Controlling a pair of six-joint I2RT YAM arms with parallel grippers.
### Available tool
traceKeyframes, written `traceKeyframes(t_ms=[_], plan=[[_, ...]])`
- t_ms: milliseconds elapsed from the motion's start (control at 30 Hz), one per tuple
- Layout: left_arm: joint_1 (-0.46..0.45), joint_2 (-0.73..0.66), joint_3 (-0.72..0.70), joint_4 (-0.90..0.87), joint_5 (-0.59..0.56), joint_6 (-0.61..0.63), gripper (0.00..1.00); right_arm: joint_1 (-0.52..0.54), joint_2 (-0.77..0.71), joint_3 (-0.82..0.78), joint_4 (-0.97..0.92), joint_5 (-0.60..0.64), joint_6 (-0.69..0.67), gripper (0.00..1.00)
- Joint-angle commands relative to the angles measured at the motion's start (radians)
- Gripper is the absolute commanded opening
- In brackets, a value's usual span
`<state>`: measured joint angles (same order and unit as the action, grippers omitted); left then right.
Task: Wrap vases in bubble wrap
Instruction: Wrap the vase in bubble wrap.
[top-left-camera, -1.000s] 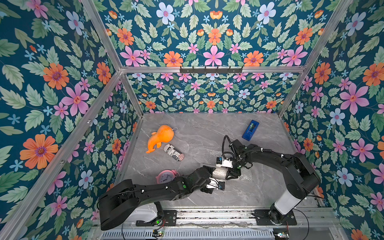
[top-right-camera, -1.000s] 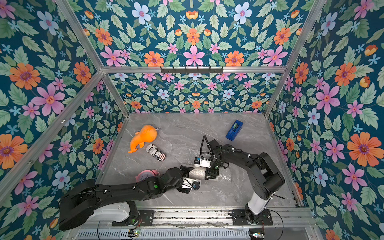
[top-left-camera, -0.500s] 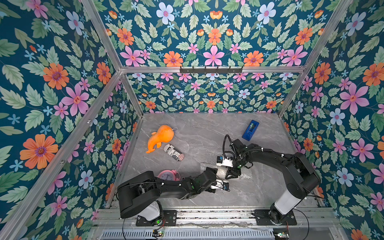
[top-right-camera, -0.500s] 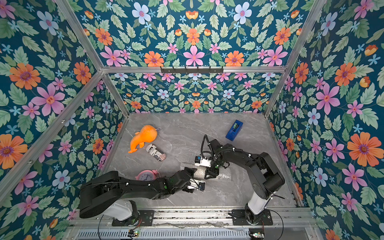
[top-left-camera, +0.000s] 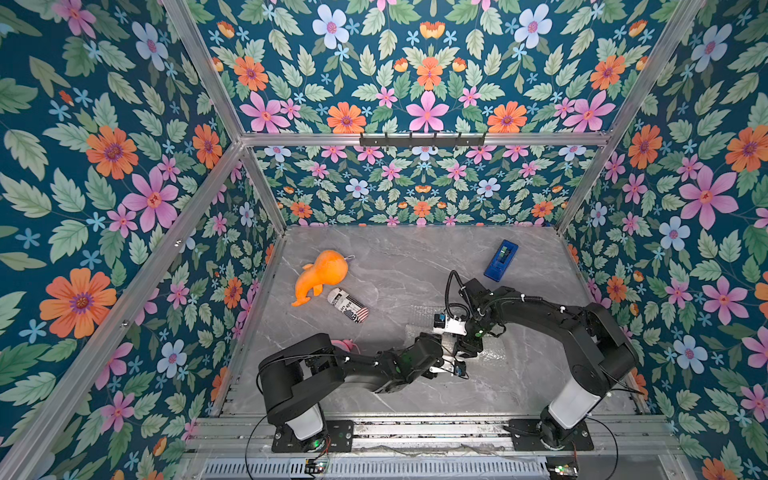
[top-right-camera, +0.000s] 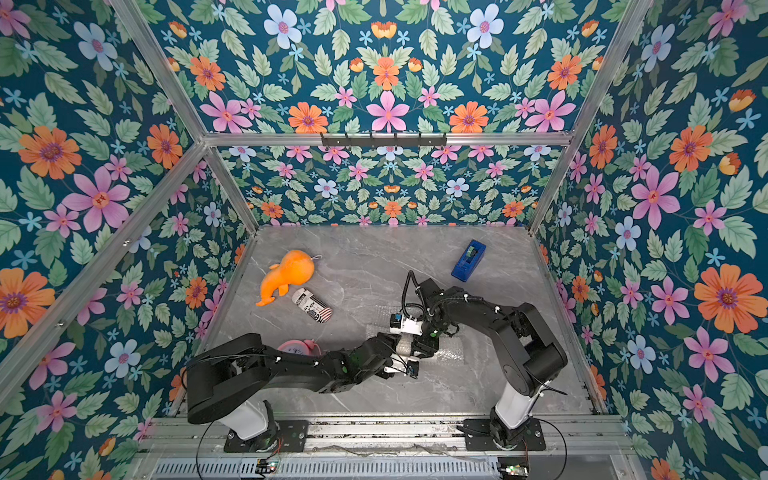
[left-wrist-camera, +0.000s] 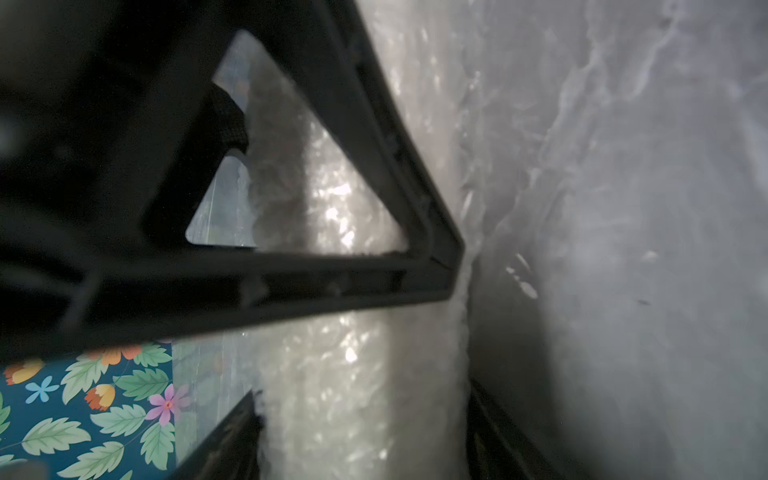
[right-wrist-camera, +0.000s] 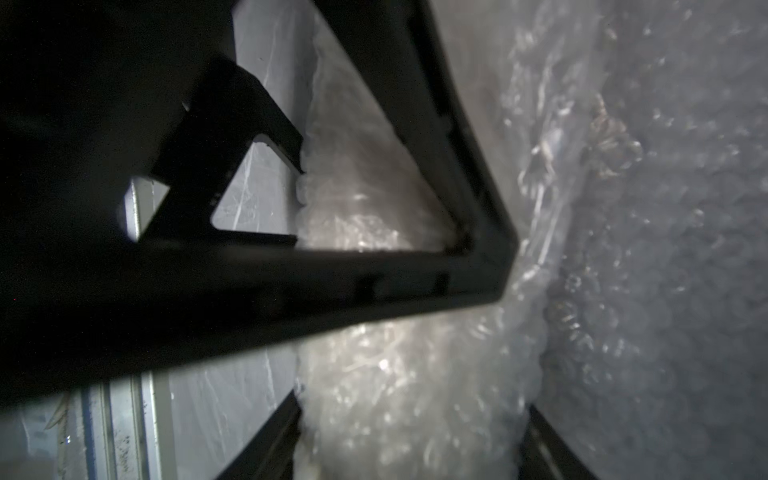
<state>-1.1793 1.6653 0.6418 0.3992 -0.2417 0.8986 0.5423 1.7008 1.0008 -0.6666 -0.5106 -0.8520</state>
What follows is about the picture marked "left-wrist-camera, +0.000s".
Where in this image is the clear bubble wrap sheet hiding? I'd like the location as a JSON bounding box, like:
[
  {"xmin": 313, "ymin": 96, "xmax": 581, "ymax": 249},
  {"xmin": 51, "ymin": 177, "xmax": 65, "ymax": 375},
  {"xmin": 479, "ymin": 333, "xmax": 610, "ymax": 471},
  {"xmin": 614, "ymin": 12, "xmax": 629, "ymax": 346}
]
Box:
[{"xmin": 185, "ymin": 0, "xmax": 481, "ymax": 480}]

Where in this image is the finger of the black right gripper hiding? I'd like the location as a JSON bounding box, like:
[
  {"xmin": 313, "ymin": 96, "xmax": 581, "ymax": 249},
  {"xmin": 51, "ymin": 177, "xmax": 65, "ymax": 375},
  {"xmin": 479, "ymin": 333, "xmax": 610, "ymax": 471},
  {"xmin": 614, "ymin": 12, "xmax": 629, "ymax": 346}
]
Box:
[
  {"xmin": 142, "ymin": 83, "xmax": 249, "ymax": 246},
  {"xmin": 1, "ymin": 1, "xmax": 464, "ymax": 363}
]

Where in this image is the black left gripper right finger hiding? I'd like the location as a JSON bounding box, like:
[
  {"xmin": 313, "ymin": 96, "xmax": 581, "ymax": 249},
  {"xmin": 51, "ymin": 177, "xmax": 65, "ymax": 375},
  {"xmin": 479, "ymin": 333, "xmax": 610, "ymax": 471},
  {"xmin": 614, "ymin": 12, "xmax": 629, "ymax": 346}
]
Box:
[{"xmin": 466, "ymin": 380, "xmax": 565, "ymax": 480}]

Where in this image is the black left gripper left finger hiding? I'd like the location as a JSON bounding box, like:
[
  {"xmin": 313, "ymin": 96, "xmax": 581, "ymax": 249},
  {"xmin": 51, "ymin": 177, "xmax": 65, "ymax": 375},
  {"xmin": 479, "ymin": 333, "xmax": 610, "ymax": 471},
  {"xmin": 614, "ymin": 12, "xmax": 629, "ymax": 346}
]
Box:
[{"xmin": 168, "ymin": 391, "xmax": 264, "ymax": 480}]

